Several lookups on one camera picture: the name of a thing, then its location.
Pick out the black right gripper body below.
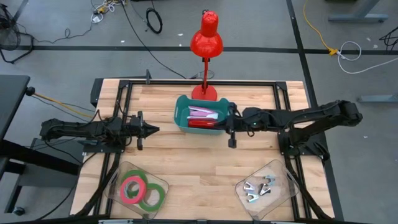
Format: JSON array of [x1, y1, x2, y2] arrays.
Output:
[[225, 102, 249, 149]]

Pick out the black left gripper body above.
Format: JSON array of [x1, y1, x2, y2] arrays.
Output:
[[130, 111, 149, 151]]

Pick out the red stapler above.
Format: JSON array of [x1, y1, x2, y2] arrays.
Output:
[[188, 119, 218, 129]]

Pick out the pink stapler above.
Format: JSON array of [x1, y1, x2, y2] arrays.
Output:
[[187, 105, 220, 121]]

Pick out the green tape roll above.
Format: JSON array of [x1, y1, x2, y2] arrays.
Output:
[[121, 169, 149, 197], [137, 183, 166, 212]]

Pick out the pink tape roll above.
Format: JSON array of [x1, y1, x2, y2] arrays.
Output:
[[119, 175, 147, 205]]

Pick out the teal plastic bin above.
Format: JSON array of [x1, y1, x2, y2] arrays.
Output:
[[173, 95, 233, 136]]

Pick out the clear plastic tray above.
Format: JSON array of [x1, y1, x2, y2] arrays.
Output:
[[234, 159, 300, 221], [104, 161, 170, 221]]

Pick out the red desk lamp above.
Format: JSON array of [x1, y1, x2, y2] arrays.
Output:
[[190, 10, 224, 102]]

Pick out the black side desk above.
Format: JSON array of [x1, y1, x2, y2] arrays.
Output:
[[0, 74, 81, 215]]

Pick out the wooden desk grey legs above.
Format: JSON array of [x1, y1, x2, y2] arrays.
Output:
[[328, 0, 398, 104]]

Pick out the black metal table frame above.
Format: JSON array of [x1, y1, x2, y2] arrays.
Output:
[[74, 79, 333, 220]]

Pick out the yellow arm cable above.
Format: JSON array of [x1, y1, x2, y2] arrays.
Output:
[[34, 91, 94, 119]]

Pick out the long black floor cable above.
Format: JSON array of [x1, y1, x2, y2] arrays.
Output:
[[119, 0, 187, 80]]

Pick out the coiled black cable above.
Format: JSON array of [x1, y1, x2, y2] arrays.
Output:
[[146, 7, 164, 34]]

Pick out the yellow extension cord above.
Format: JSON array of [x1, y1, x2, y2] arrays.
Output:
[[303, 0, 339, 57]]

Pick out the pile of mixed cables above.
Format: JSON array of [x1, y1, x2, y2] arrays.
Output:
[[90, 0, 127, 24]]

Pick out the thin black floor cable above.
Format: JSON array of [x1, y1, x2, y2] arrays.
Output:
[[18, 23, 94, 44]]

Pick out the white floor cable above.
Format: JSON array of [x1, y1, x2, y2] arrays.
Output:
[[337, 40, 398, 75]]

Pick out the black wire fan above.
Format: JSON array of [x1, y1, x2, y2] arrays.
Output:
[[0, 2, 34, 64]]

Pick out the tangled black cables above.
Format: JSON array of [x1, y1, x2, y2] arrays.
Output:
[[379, 26, 398, 50]]

